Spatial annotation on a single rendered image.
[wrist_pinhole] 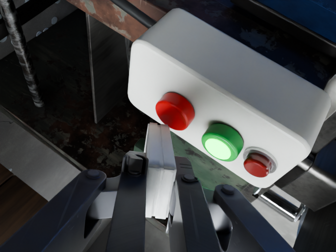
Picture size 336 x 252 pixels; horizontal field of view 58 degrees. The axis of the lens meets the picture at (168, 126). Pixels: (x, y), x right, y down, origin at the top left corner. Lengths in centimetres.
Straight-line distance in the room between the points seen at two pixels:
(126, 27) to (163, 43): 9
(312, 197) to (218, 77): 38
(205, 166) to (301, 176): 15
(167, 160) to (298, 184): 39
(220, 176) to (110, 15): 31
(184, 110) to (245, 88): 4
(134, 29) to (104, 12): 3
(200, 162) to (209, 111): 29
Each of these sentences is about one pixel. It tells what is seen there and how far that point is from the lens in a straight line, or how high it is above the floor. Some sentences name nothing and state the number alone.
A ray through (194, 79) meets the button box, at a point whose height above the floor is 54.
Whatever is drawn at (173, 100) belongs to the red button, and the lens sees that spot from 21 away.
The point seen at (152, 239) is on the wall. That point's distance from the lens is 381.
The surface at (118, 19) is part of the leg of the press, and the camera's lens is 29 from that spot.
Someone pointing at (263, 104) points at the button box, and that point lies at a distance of 20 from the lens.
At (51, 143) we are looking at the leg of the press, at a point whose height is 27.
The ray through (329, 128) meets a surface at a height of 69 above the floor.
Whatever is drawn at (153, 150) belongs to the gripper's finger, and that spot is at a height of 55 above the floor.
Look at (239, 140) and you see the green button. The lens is 21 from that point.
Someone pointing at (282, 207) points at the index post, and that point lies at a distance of 69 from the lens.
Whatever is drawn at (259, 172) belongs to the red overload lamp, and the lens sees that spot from 21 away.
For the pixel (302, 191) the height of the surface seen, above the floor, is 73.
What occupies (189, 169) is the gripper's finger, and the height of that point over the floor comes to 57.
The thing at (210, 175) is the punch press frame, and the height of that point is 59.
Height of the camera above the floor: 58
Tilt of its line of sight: 10 degrees down
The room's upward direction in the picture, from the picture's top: 124 degrees clockwise
